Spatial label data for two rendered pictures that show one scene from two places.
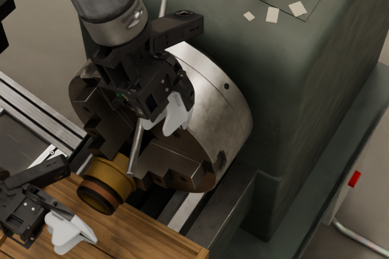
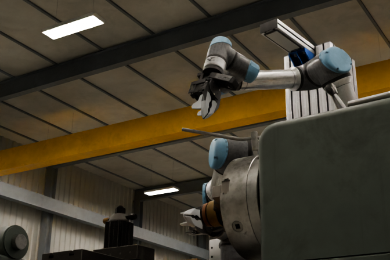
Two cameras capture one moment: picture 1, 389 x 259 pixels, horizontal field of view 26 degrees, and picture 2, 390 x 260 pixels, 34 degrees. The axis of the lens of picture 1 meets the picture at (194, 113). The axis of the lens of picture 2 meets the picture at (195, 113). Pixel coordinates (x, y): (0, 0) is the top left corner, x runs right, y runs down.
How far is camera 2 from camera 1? 267 cm
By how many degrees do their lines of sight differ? 111
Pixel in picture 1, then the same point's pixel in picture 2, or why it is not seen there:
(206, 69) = not seen: hidden behind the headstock
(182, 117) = (200, 105)
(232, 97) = (255, 162)
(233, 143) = (237, 183)
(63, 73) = not seen: outside the picture
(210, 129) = (234, 166)
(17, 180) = not seen: hidden behind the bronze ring
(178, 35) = (219, 76)
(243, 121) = (250, 176)
